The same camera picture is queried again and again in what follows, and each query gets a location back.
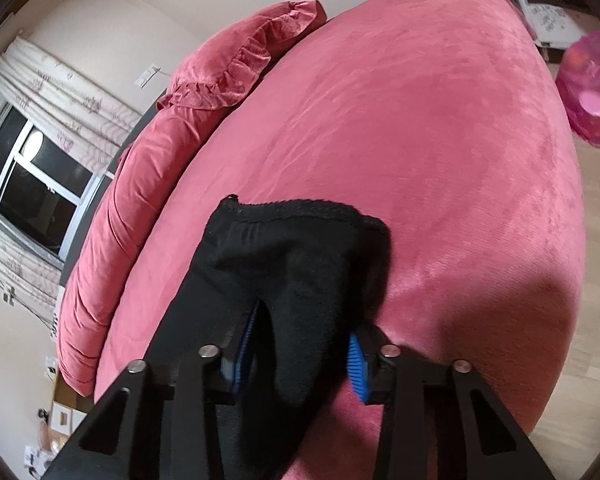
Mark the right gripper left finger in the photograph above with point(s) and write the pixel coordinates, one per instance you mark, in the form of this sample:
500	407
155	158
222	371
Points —
159	421

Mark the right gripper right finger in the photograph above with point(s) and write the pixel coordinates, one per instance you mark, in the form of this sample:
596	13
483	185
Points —
438	421

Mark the black pants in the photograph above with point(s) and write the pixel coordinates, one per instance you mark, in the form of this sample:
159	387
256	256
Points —
309	271

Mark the white product box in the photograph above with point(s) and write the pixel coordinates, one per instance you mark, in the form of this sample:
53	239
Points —
64	419

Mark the pink bed with cover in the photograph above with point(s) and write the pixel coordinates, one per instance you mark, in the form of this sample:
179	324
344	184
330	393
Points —
439	118

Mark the patterned curtain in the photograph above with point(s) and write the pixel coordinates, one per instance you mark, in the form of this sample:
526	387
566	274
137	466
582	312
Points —
85	122

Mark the pink plastic bag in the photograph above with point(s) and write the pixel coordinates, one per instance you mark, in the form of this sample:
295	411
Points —
578	84

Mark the red folded duvet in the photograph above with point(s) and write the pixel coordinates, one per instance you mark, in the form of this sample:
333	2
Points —
202	91

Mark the window with white frame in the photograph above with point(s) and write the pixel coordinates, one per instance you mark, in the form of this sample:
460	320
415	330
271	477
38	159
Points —
44	193

